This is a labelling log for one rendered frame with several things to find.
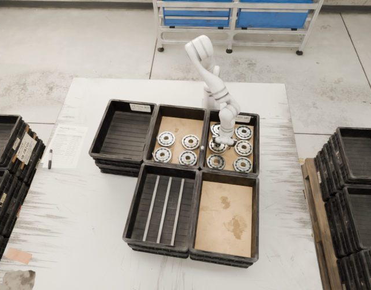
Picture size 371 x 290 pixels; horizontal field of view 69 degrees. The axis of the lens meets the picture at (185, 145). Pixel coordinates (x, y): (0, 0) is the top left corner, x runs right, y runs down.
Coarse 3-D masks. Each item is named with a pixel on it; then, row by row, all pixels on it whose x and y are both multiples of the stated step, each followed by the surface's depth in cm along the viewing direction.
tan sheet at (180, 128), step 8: (168, 120) 166; (176, 120) 165; (184, 120) 165; (192, 120) 165; (200, 120) 165; (160, 128) 162; (168, 128) 162; (176, 128) 162; (184, 128) 162; (192, 128) 162; (200, 128) 162; (176, 136) 159; (184, 136) 159; (200, 136) 159; (176, 144) 156; (176, 152) 153; (152, 160) 151; (176, 160) 151
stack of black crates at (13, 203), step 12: (0, 180) 196; (12, 180) 196; (0, 192) 184; (12, 192) 196; (24, 192) 210; (0, 204) 184; (12, 204) 196; (0, 216) 183; (12, 216) 195; (0, 228) 185; (12, 228) 198
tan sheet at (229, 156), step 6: (210, 126) 163; (234, 126) 162; (252, 126) 162; (210, 132) 160; (210, 138) 158; (234, 138) 158; (252, 138) 157; (252, 144) 155; (228, 156) 151; (234, 156) 151; (252, 156) 151; (216, 162) 149; (228, 162) 149; (252, 162) 149; (228, 168) 147
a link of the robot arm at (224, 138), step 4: (220, 128) 135; (220, 132) 137; (224, 132) 134; (228, 132) 134; (232, 132) 136; (220, 136) 136; (224, 136) 136; (228, 136) 136; (216, 140) 135; (220, 140) 135; (224, 140) 135; (228, 140) 135; (232, 140) 135; (228, 144) 135
